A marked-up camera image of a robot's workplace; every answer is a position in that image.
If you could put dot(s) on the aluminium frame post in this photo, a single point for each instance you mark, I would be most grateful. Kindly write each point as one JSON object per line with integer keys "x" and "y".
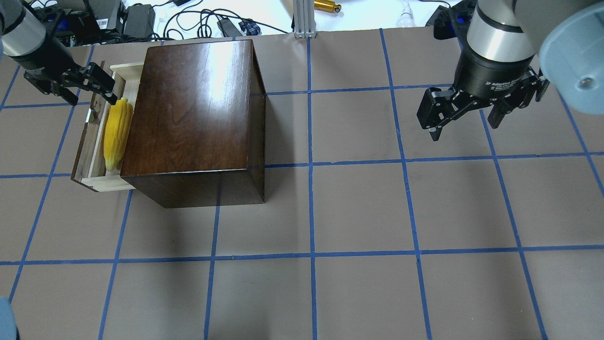
{"x": 304, "y": 19}

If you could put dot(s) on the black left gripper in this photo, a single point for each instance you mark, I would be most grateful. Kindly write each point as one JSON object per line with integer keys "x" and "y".
{"x": 38, "y": 59}

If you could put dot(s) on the dark wooden drawer box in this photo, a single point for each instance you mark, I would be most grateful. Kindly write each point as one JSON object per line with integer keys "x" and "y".
{"x": 197, "y": 136}

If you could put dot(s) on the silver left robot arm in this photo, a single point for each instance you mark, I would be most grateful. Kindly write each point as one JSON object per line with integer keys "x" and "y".
{"x": 15, "y": 17}

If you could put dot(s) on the white light bulb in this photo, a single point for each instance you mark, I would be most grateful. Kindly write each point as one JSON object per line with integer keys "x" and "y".
{"x": 406, "y": 17}

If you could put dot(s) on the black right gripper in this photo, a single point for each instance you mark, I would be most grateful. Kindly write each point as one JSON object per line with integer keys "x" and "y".
{"x": 493, "y": 75}

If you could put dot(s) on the light wood drawer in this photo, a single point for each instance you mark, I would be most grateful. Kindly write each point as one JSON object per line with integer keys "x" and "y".
{"x": 89, "y": 169}

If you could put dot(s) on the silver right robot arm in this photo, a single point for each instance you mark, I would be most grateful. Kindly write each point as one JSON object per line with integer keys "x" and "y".
{"x": 511, "y": 52}

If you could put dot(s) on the yellow plastic corn cob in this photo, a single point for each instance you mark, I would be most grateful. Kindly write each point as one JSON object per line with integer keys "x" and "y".
{"x": 116, "y": 133}

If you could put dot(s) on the black power adapter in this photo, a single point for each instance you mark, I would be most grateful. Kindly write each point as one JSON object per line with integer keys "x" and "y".
{"x": 139, "y": 21}

